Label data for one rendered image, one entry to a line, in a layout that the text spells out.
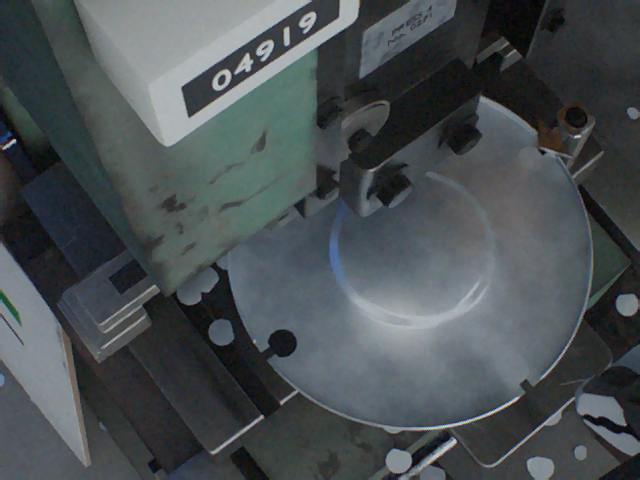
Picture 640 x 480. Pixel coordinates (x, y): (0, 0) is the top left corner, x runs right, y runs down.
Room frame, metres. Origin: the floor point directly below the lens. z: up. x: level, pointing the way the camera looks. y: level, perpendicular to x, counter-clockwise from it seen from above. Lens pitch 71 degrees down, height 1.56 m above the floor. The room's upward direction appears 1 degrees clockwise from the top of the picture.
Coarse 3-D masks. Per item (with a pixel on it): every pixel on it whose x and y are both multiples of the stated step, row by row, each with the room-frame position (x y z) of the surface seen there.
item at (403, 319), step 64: (512, 128) 0.37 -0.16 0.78; (448, 192) 0.31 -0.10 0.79; (512, 192) 0.32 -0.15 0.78; (576, 192) 0.31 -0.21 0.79; (256, 256) 0.26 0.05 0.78; (320, 256) 0.26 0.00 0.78; (384, 256) 0.26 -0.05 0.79; (448, 256) 0.26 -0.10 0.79; (512, 256) 0.26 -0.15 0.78; (576, 256) 0.26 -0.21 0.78; (256, 320) 0.21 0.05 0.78; (320, 320) 0.21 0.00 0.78; (384, 320) 0.21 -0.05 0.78; (448, 320) 0.21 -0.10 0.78; (512, 320) 0.21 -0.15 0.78; (576, 320) 0.21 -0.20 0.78; (320, 384) 0.16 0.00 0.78; (384, 384) 0.16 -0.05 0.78; (448, 384) 0.16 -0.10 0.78
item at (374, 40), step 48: (384, 0) 0.29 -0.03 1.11; (432, 0) 0.31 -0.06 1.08; (480, 0) 0.34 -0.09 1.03; (384, 48) 0.29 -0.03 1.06; (432, 48) 0.31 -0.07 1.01; (384, 96) 0.29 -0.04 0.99; (432, 96) 0.30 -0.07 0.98; (480, 96) 0.31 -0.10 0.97; (384, 144) 0.27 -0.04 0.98; (432, 144) 0.28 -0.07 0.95; (384, 192) 0.25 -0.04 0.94
